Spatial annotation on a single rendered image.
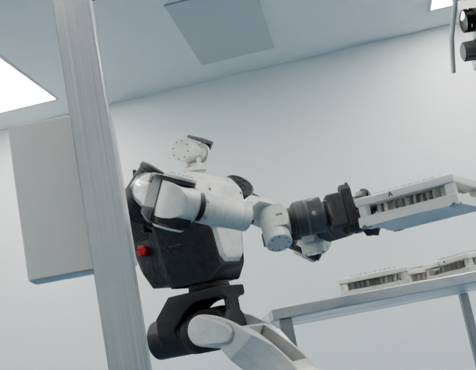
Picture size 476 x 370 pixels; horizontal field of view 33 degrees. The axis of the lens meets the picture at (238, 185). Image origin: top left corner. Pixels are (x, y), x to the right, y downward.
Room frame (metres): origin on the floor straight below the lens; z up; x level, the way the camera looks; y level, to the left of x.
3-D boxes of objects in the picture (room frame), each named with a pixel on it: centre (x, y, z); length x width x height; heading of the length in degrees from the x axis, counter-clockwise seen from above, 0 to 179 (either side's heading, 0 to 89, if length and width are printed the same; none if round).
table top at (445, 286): (3.37, -0.53, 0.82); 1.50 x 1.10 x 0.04; 4
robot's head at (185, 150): (2.28, 0.12, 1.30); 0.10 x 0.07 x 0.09; 150
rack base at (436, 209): (1.97, -0.43, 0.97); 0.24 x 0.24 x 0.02; 61
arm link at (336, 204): (1.97, -0.21, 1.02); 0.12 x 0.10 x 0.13; 93
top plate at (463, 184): (1.97, -0.43, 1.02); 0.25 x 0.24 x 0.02; 151
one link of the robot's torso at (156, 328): (2.33, 0.19, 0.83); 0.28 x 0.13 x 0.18; 60
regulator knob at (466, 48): (1.23, -0.40, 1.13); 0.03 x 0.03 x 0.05; 5
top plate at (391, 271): (3.00, -0.43, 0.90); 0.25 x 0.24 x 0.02; 80
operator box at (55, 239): (1.31, 0.27, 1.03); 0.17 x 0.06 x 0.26; 95
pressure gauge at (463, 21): (1.23, -0.41, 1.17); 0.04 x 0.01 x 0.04; 5
